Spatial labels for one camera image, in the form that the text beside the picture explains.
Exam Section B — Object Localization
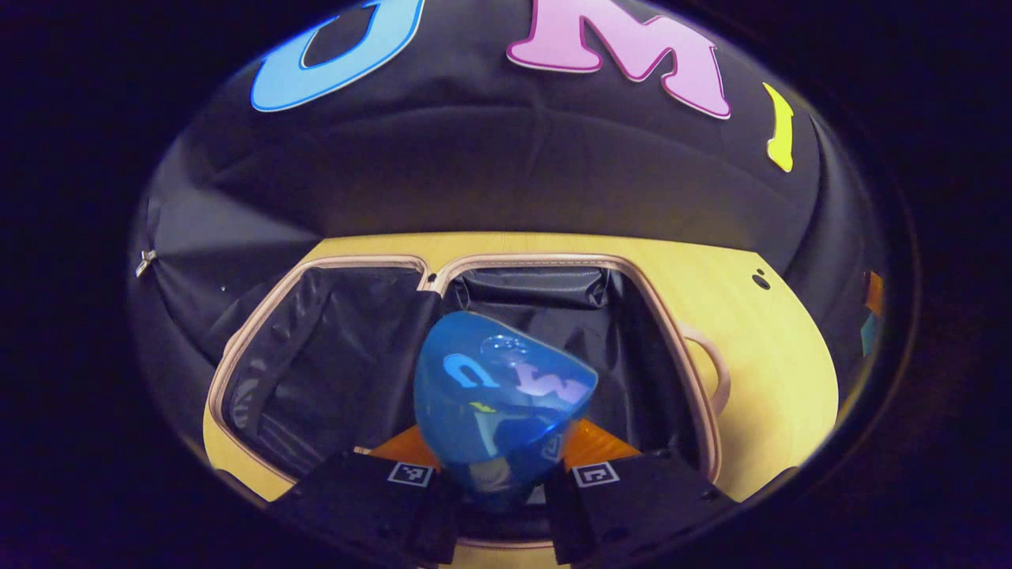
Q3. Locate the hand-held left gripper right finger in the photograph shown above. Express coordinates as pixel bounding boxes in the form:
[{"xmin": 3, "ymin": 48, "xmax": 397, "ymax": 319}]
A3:
[{"xmin": 544, "ymin": 419, "xmax": 738, "ymax": 569}]

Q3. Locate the blue skin care bottle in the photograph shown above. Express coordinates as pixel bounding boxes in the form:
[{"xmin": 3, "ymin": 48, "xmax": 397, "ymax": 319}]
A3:
[{"xmin": 412, "ymin": 310, "xmax": 600, "ymax": 515}]

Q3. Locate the black backdrop cloth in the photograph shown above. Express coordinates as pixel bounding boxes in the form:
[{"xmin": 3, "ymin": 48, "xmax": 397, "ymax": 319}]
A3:
[{"xmin": 130, "ymin": 0, "xmax": 890, "ymax": 412}]

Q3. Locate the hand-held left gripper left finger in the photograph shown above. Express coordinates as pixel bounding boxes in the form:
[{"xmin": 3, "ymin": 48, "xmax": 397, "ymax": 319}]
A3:
[{"xmin": 269, "ymin": 425, "xmax": 461, "ymax": 569}]

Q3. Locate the pink suitcase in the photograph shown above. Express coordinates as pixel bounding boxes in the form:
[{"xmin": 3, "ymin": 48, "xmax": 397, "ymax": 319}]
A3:
[{"xmin": 204, "ymin": 253, "xmax": 732, "ymax": 550}]

